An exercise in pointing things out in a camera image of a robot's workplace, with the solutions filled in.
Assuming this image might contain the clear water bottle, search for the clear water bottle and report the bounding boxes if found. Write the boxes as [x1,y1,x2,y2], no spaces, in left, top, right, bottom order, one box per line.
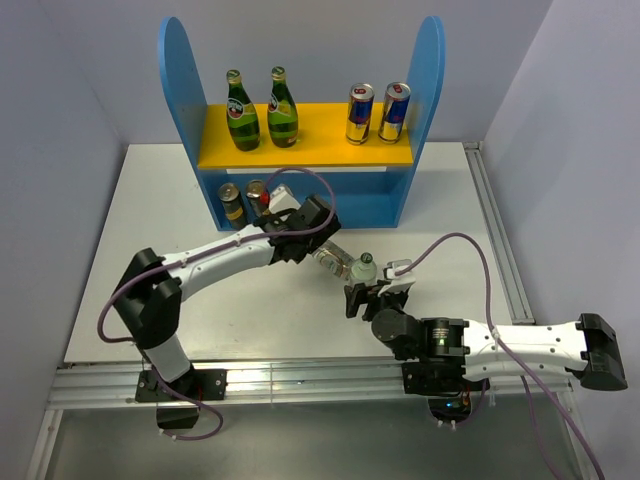
[349,252,378,286]
[312,240,355,281]

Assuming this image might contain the black can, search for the black can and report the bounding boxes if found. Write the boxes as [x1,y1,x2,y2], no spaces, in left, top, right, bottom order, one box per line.
[245,179,270,218]
[217,182,248,230]

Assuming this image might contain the green glass bottle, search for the green glass bottle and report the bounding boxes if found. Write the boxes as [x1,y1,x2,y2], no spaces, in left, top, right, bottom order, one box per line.
[226,69,260,151]
[267,66,299,148]

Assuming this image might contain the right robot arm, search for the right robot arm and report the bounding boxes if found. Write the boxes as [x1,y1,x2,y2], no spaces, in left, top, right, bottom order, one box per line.
[344,281,628,396]

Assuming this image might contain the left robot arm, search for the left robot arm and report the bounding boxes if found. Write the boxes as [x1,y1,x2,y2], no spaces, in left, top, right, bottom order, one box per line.
[97,194,341,400]

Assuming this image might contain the blue and yellow wooden shelf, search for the blue and yellow wooden shelf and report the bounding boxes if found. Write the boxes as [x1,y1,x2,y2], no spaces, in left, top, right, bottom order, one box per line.
[157,16,446,231]

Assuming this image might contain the red bull can left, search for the red bull can left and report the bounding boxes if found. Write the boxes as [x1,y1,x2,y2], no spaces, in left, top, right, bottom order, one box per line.
[346,83,375,145]

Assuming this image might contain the red bull can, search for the red bull can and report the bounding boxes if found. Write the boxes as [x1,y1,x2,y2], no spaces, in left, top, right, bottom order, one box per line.
[378,82,411,143]
[346,83,375,145]

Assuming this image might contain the red bull can right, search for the red bull can right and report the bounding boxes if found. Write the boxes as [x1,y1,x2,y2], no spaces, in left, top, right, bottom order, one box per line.
[378,82,411,143]

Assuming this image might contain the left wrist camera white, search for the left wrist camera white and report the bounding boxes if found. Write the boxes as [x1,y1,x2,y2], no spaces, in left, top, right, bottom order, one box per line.
[258,184,300,216]

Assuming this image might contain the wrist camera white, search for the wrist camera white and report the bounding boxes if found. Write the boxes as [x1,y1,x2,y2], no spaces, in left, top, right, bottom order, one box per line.
[378,259,416,297]
[258,184,300,216]

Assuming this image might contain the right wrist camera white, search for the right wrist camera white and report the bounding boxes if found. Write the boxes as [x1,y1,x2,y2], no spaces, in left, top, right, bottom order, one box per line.
[378,259,416,297]

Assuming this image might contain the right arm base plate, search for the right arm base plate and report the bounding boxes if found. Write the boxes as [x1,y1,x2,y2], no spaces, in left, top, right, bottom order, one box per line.
[401,362,490,397]

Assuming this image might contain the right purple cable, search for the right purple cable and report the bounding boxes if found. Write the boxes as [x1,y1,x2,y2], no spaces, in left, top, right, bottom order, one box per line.
[389,232,604,480]

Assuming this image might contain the aluminium right side rail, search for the aluminium right side rail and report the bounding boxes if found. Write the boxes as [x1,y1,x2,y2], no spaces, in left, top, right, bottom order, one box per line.
[463,142,535,325]

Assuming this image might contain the aluminium rail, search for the aluminium rail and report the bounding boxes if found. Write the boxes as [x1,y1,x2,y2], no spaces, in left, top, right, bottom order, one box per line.
[47,355,574,409]
[463,142,535,325]

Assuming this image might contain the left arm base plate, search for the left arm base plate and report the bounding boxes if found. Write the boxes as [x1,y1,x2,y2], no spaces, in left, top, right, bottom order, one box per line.
[134,368,229,404]

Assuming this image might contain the aluminium front rail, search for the aluminium front rail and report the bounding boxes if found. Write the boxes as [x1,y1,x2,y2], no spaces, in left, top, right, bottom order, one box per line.
[47,355,574,409]

